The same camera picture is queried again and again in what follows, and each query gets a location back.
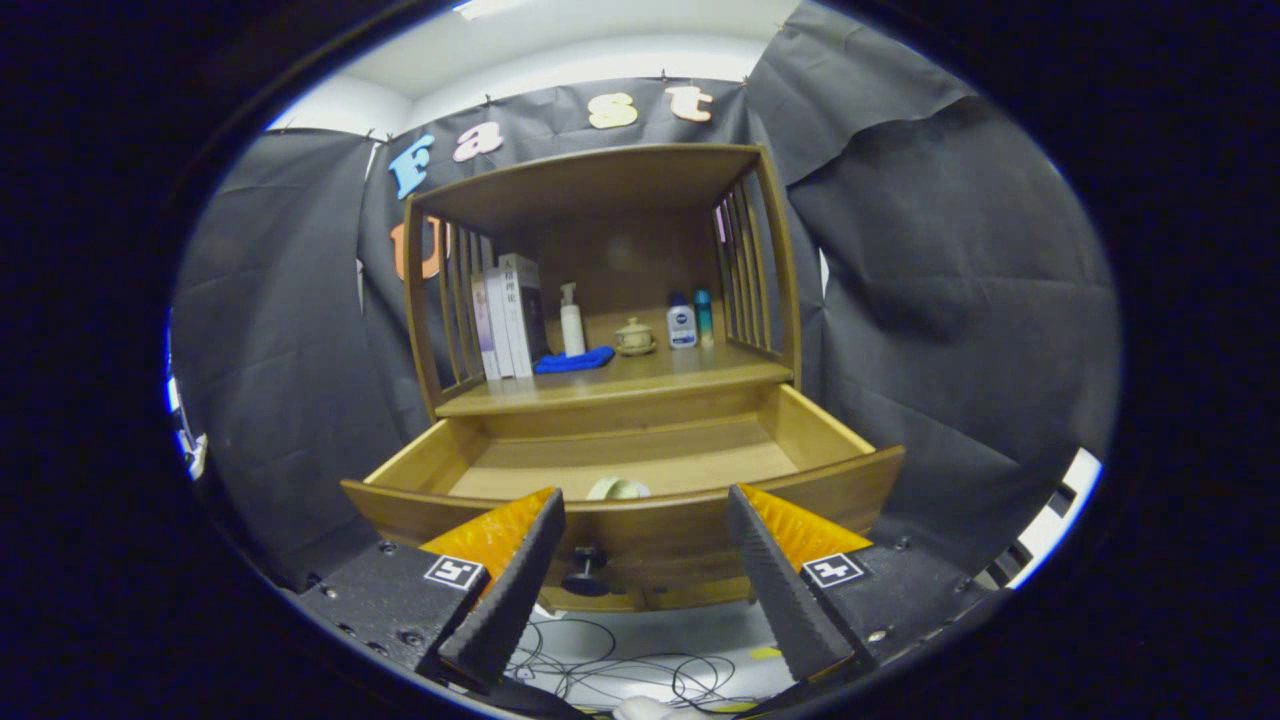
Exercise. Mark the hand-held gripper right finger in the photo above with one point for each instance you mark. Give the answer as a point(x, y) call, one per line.
point(780, 590)

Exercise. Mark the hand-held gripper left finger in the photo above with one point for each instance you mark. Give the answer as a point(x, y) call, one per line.
point(515, 590)

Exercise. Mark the wooden countertop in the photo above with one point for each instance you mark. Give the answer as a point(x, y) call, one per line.
point(660, 372)

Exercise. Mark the wooden cabinet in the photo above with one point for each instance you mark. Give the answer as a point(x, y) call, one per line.
point(600, 185)

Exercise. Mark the yellow tape strip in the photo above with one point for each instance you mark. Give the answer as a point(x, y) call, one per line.
point(765, 653)

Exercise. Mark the blue folded cloth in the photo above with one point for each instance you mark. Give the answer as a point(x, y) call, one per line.
point(575, 361)

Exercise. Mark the purple book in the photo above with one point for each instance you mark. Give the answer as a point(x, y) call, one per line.
point(484, 330)

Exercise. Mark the white book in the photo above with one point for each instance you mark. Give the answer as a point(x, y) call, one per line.
point(500, 325)

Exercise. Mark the white pump bottle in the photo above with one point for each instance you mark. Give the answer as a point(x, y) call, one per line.
point(572, 330)

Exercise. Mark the grey portrait cover book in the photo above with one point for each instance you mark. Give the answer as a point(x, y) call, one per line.
point(525, 315)

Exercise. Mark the lidded ceramic tea bowl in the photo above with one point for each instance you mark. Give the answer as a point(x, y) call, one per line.
point(634, 340)

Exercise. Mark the white lotion bottle blue cap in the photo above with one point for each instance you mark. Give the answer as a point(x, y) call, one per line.
point(682, 328)

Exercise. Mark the teal bottle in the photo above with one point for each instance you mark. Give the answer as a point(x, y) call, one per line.
point(704, 320)

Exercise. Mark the white flat panel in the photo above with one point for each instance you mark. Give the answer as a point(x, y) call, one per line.
point(1075, 490)

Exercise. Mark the bright white object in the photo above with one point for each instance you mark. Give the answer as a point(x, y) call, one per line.
point(192, 455)

